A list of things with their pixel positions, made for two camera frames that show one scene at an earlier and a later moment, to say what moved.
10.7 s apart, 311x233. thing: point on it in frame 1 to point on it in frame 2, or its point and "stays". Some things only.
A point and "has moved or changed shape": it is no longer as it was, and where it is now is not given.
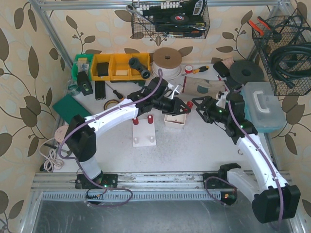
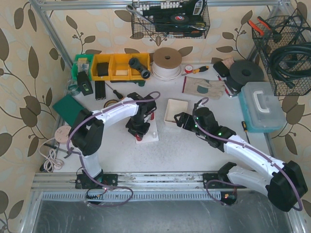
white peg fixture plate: [144, 133] has moved or changed shape
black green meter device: [84, 83] stays
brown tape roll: [109, 101] stays
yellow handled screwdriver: [119, 95] stays
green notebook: [68, 107] stays
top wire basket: [170, 19] stays
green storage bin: [82, 63] stays
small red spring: [135, 122] has moved or changed shape
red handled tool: [219, 78] stays
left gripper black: [175, 106] to [138, 129]
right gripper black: [206, 111] to [185, 120]
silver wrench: [131, 8] stays
